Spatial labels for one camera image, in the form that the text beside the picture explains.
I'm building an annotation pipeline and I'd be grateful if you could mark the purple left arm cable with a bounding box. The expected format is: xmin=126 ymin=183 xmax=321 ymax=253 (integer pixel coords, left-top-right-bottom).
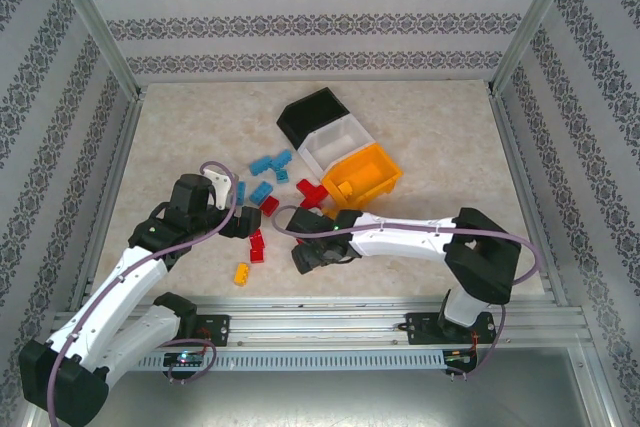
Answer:
xmin=47 ymin=160 xmax=239 ymax=427

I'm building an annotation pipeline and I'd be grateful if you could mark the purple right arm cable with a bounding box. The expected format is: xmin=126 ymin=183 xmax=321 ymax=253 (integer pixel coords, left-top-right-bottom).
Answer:
xmin=271 ymin=205 xmax=545 ymax=381

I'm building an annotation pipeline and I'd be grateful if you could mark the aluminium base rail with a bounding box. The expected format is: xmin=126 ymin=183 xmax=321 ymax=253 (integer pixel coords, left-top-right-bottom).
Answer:
xmin=49 ymin=295 xmax=589 ymax=351

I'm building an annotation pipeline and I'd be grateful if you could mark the red cross-shaped lego piece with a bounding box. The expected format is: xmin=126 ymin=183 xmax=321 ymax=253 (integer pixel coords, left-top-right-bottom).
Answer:
xmin=295 ymin=178 xmax=329 ymax=211

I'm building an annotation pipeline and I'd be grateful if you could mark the white plastic bin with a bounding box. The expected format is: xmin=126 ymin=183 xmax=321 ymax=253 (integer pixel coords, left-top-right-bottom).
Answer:
xmin=297 ymin=114 xmax=376 ymax=183

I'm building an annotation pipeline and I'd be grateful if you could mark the aluminium side rail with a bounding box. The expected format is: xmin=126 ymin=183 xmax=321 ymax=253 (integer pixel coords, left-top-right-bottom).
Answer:
xmin=69 ymin=94 xmax=146 ymax=311
xmin=489 ymin=91 xmax=569 ymax=306

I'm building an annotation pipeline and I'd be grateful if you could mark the long blue lego brick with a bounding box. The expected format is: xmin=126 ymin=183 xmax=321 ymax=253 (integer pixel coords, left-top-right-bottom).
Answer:
xmin=269 ymin=149 xmax=295 ymax=171

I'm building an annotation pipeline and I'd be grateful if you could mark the yellow plastic bin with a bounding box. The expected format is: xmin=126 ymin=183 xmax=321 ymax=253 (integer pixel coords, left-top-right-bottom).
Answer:
xmin=319 ymin=142 xmax=404 ymax=213

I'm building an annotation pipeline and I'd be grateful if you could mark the slotted cable duct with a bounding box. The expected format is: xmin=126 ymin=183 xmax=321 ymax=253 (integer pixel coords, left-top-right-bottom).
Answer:
xmin=134 ymin=350 xmax=447 ymax=372

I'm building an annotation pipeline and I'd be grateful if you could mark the black plastic bin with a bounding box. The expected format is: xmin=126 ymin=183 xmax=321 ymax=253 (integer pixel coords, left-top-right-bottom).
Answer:
xmin=276 ymin=86 xmax=351 ymax=152

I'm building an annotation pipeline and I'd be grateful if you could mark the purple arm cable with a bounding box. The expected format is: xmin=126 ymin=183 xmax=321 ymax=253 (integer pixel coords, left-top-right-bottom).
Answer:
xmin=47 ymin=160 xmax=239 ymax=427
xmin=271 ymin=205 xmax=545 ymax=381

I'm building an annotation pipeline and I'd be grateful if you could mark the aluminium frame post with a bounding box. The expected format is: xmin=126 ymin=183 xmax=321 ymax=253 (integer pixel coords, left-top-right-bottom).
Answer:
xmin=488 ymin=0 xmax=586 ymax=96
xmin=42 ymin=0 xmax=146 ymax=101

